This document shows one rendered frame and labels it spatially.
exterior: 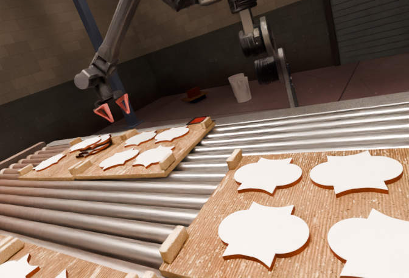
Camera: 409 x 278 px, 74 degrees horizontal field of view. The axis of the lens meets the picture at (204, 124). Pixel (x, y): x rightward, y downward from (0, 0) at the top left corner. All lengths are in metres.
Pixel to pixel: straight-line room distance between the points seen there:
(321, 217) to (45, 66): 6.16
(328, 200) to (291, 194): 0.06
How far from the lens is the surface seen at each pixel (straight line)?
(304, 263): 0.42
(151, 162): 0.85
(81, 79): 1.09
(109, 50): 1.08
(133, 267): 0.55
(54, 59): 6.48
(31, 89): 6.20
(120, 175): 0.90
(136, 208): 0.70
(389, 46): 5.32
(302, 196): 0.52
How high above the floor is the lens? 1.25
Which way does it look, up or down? 18 degrees down
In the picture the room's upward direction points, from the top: 19 degrees counter-clockwise
